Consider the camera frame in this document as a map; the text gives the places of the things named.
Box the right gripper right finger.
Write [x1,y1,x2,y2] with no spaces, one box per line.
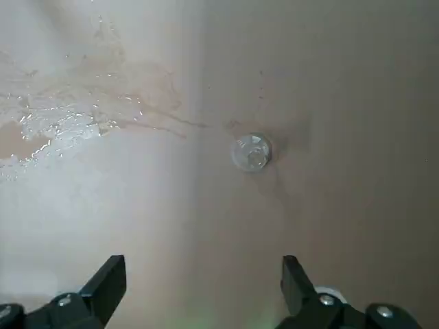
[274,255,423,329]

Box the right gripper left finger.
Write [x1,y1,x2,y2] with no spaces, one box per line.
[0,254,127,329]

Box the clear glass conical flask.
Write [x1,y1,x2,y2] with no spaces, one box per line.
[230,132,274,175]

